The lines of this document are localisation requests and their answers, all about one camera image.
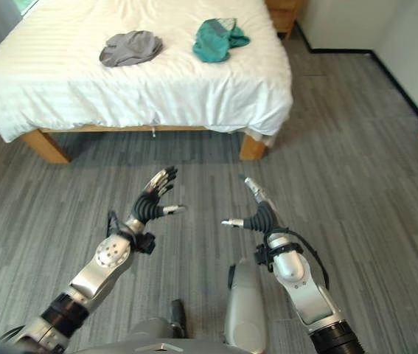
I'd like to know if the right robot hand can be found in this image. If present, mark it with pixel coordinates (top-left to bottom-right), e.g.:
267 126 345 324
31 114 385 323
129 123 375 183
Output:
220 176 280 234

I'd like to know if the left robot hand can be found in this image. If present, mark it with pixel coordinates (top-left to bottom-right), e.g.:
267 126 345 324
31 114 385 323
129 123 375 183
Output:
128 166 188 223

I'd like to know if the white bed sheet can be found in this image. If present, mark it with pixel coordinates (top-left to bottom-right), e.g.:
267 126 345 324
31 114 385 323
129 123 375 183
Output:
0 0 293 148

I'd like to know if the silver robot leg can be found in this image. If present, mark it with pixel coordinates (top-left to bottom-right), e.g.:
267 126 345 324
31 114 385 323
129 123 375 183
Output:
223 257 271 354

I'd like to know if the dark robot foot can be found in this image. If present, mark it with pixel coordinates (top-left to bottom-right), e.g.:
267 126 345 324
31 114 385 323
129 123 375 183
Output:
170 299 188 339

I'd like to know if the silver robot torso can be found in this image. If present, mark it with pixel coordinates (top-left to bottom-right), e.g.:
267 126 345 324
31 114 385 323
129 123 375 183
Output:
72 317 228 354

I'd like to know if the grey garment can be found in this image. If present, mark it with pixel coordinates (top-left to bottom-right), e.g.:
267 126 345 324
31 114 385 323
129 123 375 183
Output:
99 29 164 68

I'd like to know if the teal garment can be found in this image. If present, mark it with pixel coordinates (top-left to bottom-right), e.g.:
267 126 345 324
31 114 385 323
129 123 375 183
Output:
192 17 251 63

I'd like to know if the wooden nightstand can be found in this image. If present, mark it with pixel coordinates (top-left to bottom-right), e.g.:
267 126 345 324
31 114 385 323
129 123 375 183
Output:
265 0 304 40

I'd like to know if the wooden bed frame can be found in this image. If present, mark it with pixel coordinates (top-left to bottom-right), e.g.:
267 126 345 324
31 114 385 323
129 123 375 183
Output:
20 124 268 164

